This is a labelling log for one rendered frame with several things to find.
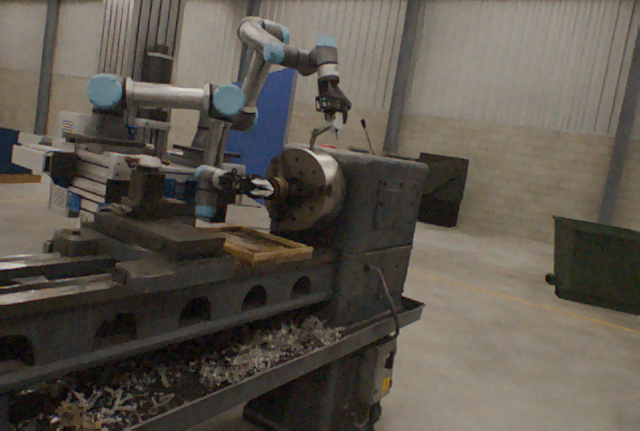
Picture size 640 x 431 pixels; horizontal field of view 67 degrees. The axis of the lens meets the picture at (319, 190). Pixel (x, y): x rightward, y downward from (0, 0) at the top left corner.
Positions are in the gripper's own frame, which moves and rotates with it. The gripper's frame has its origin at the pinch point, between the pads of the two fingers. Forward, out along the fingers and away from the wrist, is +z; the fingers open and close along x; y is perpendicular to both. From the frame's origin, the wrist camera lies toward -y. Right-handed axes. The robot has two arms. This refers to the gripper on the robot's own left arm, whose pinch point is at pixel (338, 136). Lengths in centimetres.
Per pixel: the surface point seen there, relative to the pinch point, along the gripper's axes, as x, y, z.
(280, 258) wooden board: -12.7, 22.3, 40.0
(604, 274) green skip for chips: 26, -461, 105
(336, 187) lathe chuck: -7.7, -7.0, 16.9
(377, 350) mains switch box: -19, -43, 85
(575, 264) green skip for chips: 1, -450, 91
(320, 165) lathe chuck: -9.7, -1.0, 8.7
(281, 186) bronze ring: -19.3, 10.5, 15.4
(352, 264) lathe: -12, -19, 46
